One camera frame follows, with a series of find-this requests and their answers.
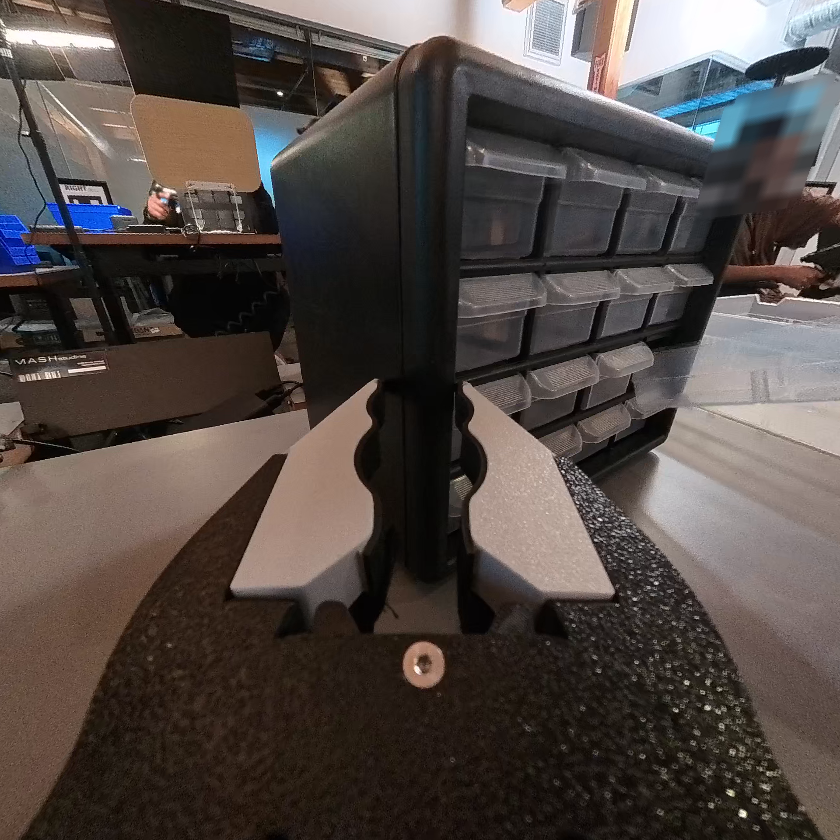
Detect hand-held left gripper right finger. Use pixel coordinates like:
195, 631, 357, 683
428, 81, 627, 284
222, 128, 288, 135
456, 381, 616, 613

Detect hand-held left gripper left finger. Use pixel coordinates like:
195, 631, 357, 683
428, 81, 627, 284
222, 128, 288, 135
230, 378, 398, 621

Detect black drawer cabinet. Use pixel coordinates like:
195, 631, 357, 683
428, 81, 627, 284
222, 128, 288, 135
270, 36, 744, 585

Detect clear plastic storage bin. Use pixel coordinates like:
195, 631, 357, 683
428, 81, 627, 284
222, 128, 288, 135
653, 294, 840, 455

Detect rows of clear cabinet drawers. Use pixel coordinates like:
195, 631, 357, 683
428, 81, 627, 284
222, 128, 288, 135
449, 128, 716, 526

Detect brown MASH cardboard box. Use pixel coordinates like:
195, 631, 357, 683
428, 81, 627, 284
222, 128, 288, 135
10, 331, 282, 437

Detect wooden desk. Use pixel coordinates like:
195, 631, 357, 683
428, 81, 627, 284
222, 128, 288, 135
0, 266, 86, 290
23, 226, 283, 263

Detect clear acrylic stand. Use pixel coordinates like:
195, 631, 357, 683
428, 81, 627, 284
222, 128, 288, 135
184, 180, 245, 232

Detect blue parts bin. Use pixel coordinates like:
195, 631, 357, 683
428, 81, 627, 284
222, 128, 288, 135
46, 202, 140, 231

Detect printed marker sign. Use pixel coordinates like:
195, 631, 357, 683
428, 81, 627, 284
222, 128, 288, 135
58, 177, 109, 224

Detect black tripod stand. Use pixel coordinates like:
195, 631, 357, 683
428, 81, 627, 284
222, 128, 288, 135
0, 20, 120, 345

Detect wooden rounded board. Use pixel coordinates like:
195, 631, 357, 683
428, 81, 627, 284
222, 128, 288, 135
131, 94, 257, 193

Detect stack of blue bins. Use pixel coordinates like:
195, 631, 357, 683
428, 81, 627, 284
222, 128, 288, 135
0, 215, 42, 273

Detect black screen panel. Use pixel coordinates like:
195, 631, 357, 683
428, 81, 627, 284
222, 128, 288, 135
105, 0, 238, 109

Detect round black lamp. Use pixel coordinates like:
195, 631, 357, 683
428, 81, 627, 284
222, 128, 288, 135
745, 47, 830, 88

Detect wooden post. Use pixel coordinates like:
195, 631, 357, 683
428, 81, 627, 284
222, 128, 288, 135
586, 0, 639, 101

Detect white wall vent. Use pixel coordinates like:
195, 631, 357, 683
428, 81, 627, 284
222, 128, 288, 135
525, 0, 569, 64

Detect silver air duct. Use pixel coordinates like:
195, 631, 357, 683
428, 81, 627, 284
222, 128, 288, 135
787, 0, 840, 40

